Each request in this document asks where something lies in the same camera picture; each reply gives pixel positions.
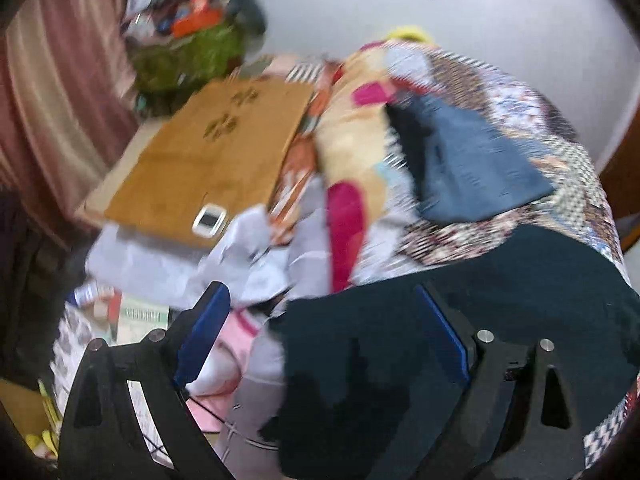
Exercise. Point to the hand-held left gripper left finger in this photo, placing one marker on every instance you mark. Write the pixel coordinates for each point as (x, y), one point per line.
(202, 330)

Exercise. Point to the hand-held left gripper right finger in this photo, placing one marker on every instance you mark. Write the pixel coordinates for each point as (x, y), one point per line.
(445, 332)

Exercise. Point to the dark teal pants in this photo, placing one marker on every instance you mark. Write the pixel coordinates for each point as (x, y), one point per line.
(360, 340)

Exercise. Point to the pink cloth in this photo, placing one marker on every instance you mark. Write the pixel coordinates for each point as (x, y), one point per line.
(230, 360)

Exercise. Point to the green printed booklet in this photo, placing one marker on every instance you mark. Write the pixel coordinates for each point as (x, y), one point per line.
(142, 317)

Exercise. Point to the pale lavender cloth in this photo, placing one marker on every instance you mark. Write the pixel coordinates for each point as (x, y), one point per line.
(150, 265)

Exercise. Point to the white phone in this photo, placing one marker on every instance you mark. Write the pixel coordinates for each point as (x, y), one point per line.
(210, 220)

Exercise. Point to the brown wooden board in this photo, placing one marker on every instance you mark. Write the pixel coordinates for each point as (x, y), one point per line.
(210, 160)

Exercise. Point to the blue jeans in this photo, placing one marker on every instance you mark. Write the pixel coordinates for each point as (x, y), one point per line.
(480, 160)

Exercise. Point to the cream pink printed blanket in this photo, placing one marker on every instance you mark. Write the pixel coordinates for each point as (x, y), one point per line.
(350, 145)

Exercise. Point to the brown wooden furniture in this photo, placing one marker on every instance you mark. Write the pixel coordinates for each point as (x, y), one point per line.
(622, 180)

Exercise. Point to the patchwork bed quilt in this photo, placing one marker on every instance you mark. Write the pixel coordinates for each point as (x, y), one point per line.
(510, 92)

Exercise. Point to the green bag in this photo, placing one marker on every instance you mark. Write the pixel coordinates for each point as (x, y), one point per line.
(190, 57)

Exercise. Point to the pink striped curtain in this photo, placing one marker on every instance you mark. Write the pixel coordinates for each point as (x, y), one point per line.
(60, 85)

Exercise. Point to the orange packet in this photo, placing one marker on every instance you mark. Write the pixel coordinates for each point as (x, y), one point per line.
(195, 15)

